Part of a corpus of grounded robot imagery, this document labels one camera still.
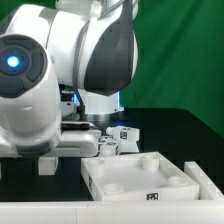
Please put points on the white sheet with tags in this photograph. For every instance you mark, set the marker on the white sheet with tags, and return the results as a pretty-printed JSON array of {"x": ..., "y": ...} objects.
[{"x": 124, "y": 146}]

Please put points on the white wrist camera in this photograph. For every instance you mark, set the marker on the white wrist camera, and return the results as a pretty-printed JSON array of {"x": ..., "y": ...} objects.
[{"x": 75, "y": 126}]

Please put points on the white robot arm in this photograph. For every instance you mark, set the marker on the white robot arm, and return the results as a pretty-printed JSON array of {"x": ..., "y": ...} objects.
[{"x": 59, "y": 66}]

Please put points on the white square table top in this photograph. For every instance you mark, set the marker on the white square table top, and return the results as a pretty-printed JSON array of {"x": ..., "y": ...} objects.
[{"x": 137, "y": 177}]

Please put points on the white L-shaped fence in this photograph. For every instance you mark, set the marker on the white L-shaped fence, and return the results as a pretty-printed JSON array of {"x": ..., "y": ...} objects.
[{"x": 209, "y": 210}]

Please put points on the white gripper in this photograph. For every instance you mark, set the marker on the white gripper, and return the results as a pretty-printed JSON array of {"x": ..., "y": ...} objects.
[{"x": 77, "y": 144}]

